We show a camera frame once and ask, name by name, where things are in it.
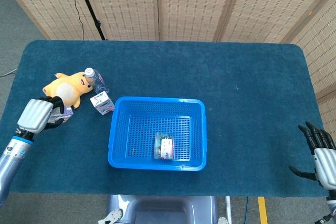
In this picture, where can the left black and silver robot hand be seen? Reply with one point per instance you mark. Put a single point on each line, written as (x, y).
(34, 115)

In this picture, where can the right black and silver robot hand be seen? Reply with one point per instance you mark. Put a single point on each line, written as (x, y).
(326, 166)

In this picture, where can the small white purple juice box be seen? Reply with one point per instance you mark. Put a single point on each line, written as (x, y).
(67, 112)

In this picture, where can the yellow plush duck toy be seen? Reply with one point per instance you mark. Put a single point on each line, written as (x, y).
(68, 90)

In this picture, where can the small white carton box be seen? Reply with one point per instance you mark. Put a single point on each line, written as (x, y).
(101, 102)

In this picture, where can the small clear plastic bottle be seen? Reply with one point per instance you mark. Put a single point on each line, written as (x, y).
(98, 82)

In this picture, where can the clear jar of coloured clips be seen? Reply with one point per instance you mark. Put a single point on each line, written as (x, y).
(165, 146)

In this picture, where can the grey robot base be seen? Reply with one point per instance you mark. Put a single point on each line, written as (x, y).
(162, 211)

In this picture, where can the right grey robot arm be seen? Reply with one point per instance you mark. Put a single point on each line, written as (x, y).
(332, 207)

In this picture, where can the yellow floor tape strip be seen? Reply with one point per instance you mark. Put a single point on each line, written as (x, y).
(262, 211)

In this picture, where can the dark blue table mat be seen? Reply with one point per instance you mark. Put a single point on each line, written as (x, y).
(236, 129)

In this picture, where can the white table leg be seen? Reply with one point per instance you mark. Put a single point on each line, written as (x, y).
(228, 208)

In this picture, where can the black tripod pole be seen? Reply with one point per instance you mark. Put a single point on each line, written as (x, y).
(90, 9)

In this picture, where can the blue perforated plastic basket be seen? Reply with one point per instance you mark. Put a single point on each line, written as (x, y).
(194, 140)

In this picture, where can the small white metal bracket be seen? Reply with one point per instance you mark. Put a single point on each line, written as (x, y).
(222, 221)

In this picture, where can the large white metal bracket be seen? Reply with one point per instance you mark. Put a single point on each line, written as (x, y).
(113, 216)

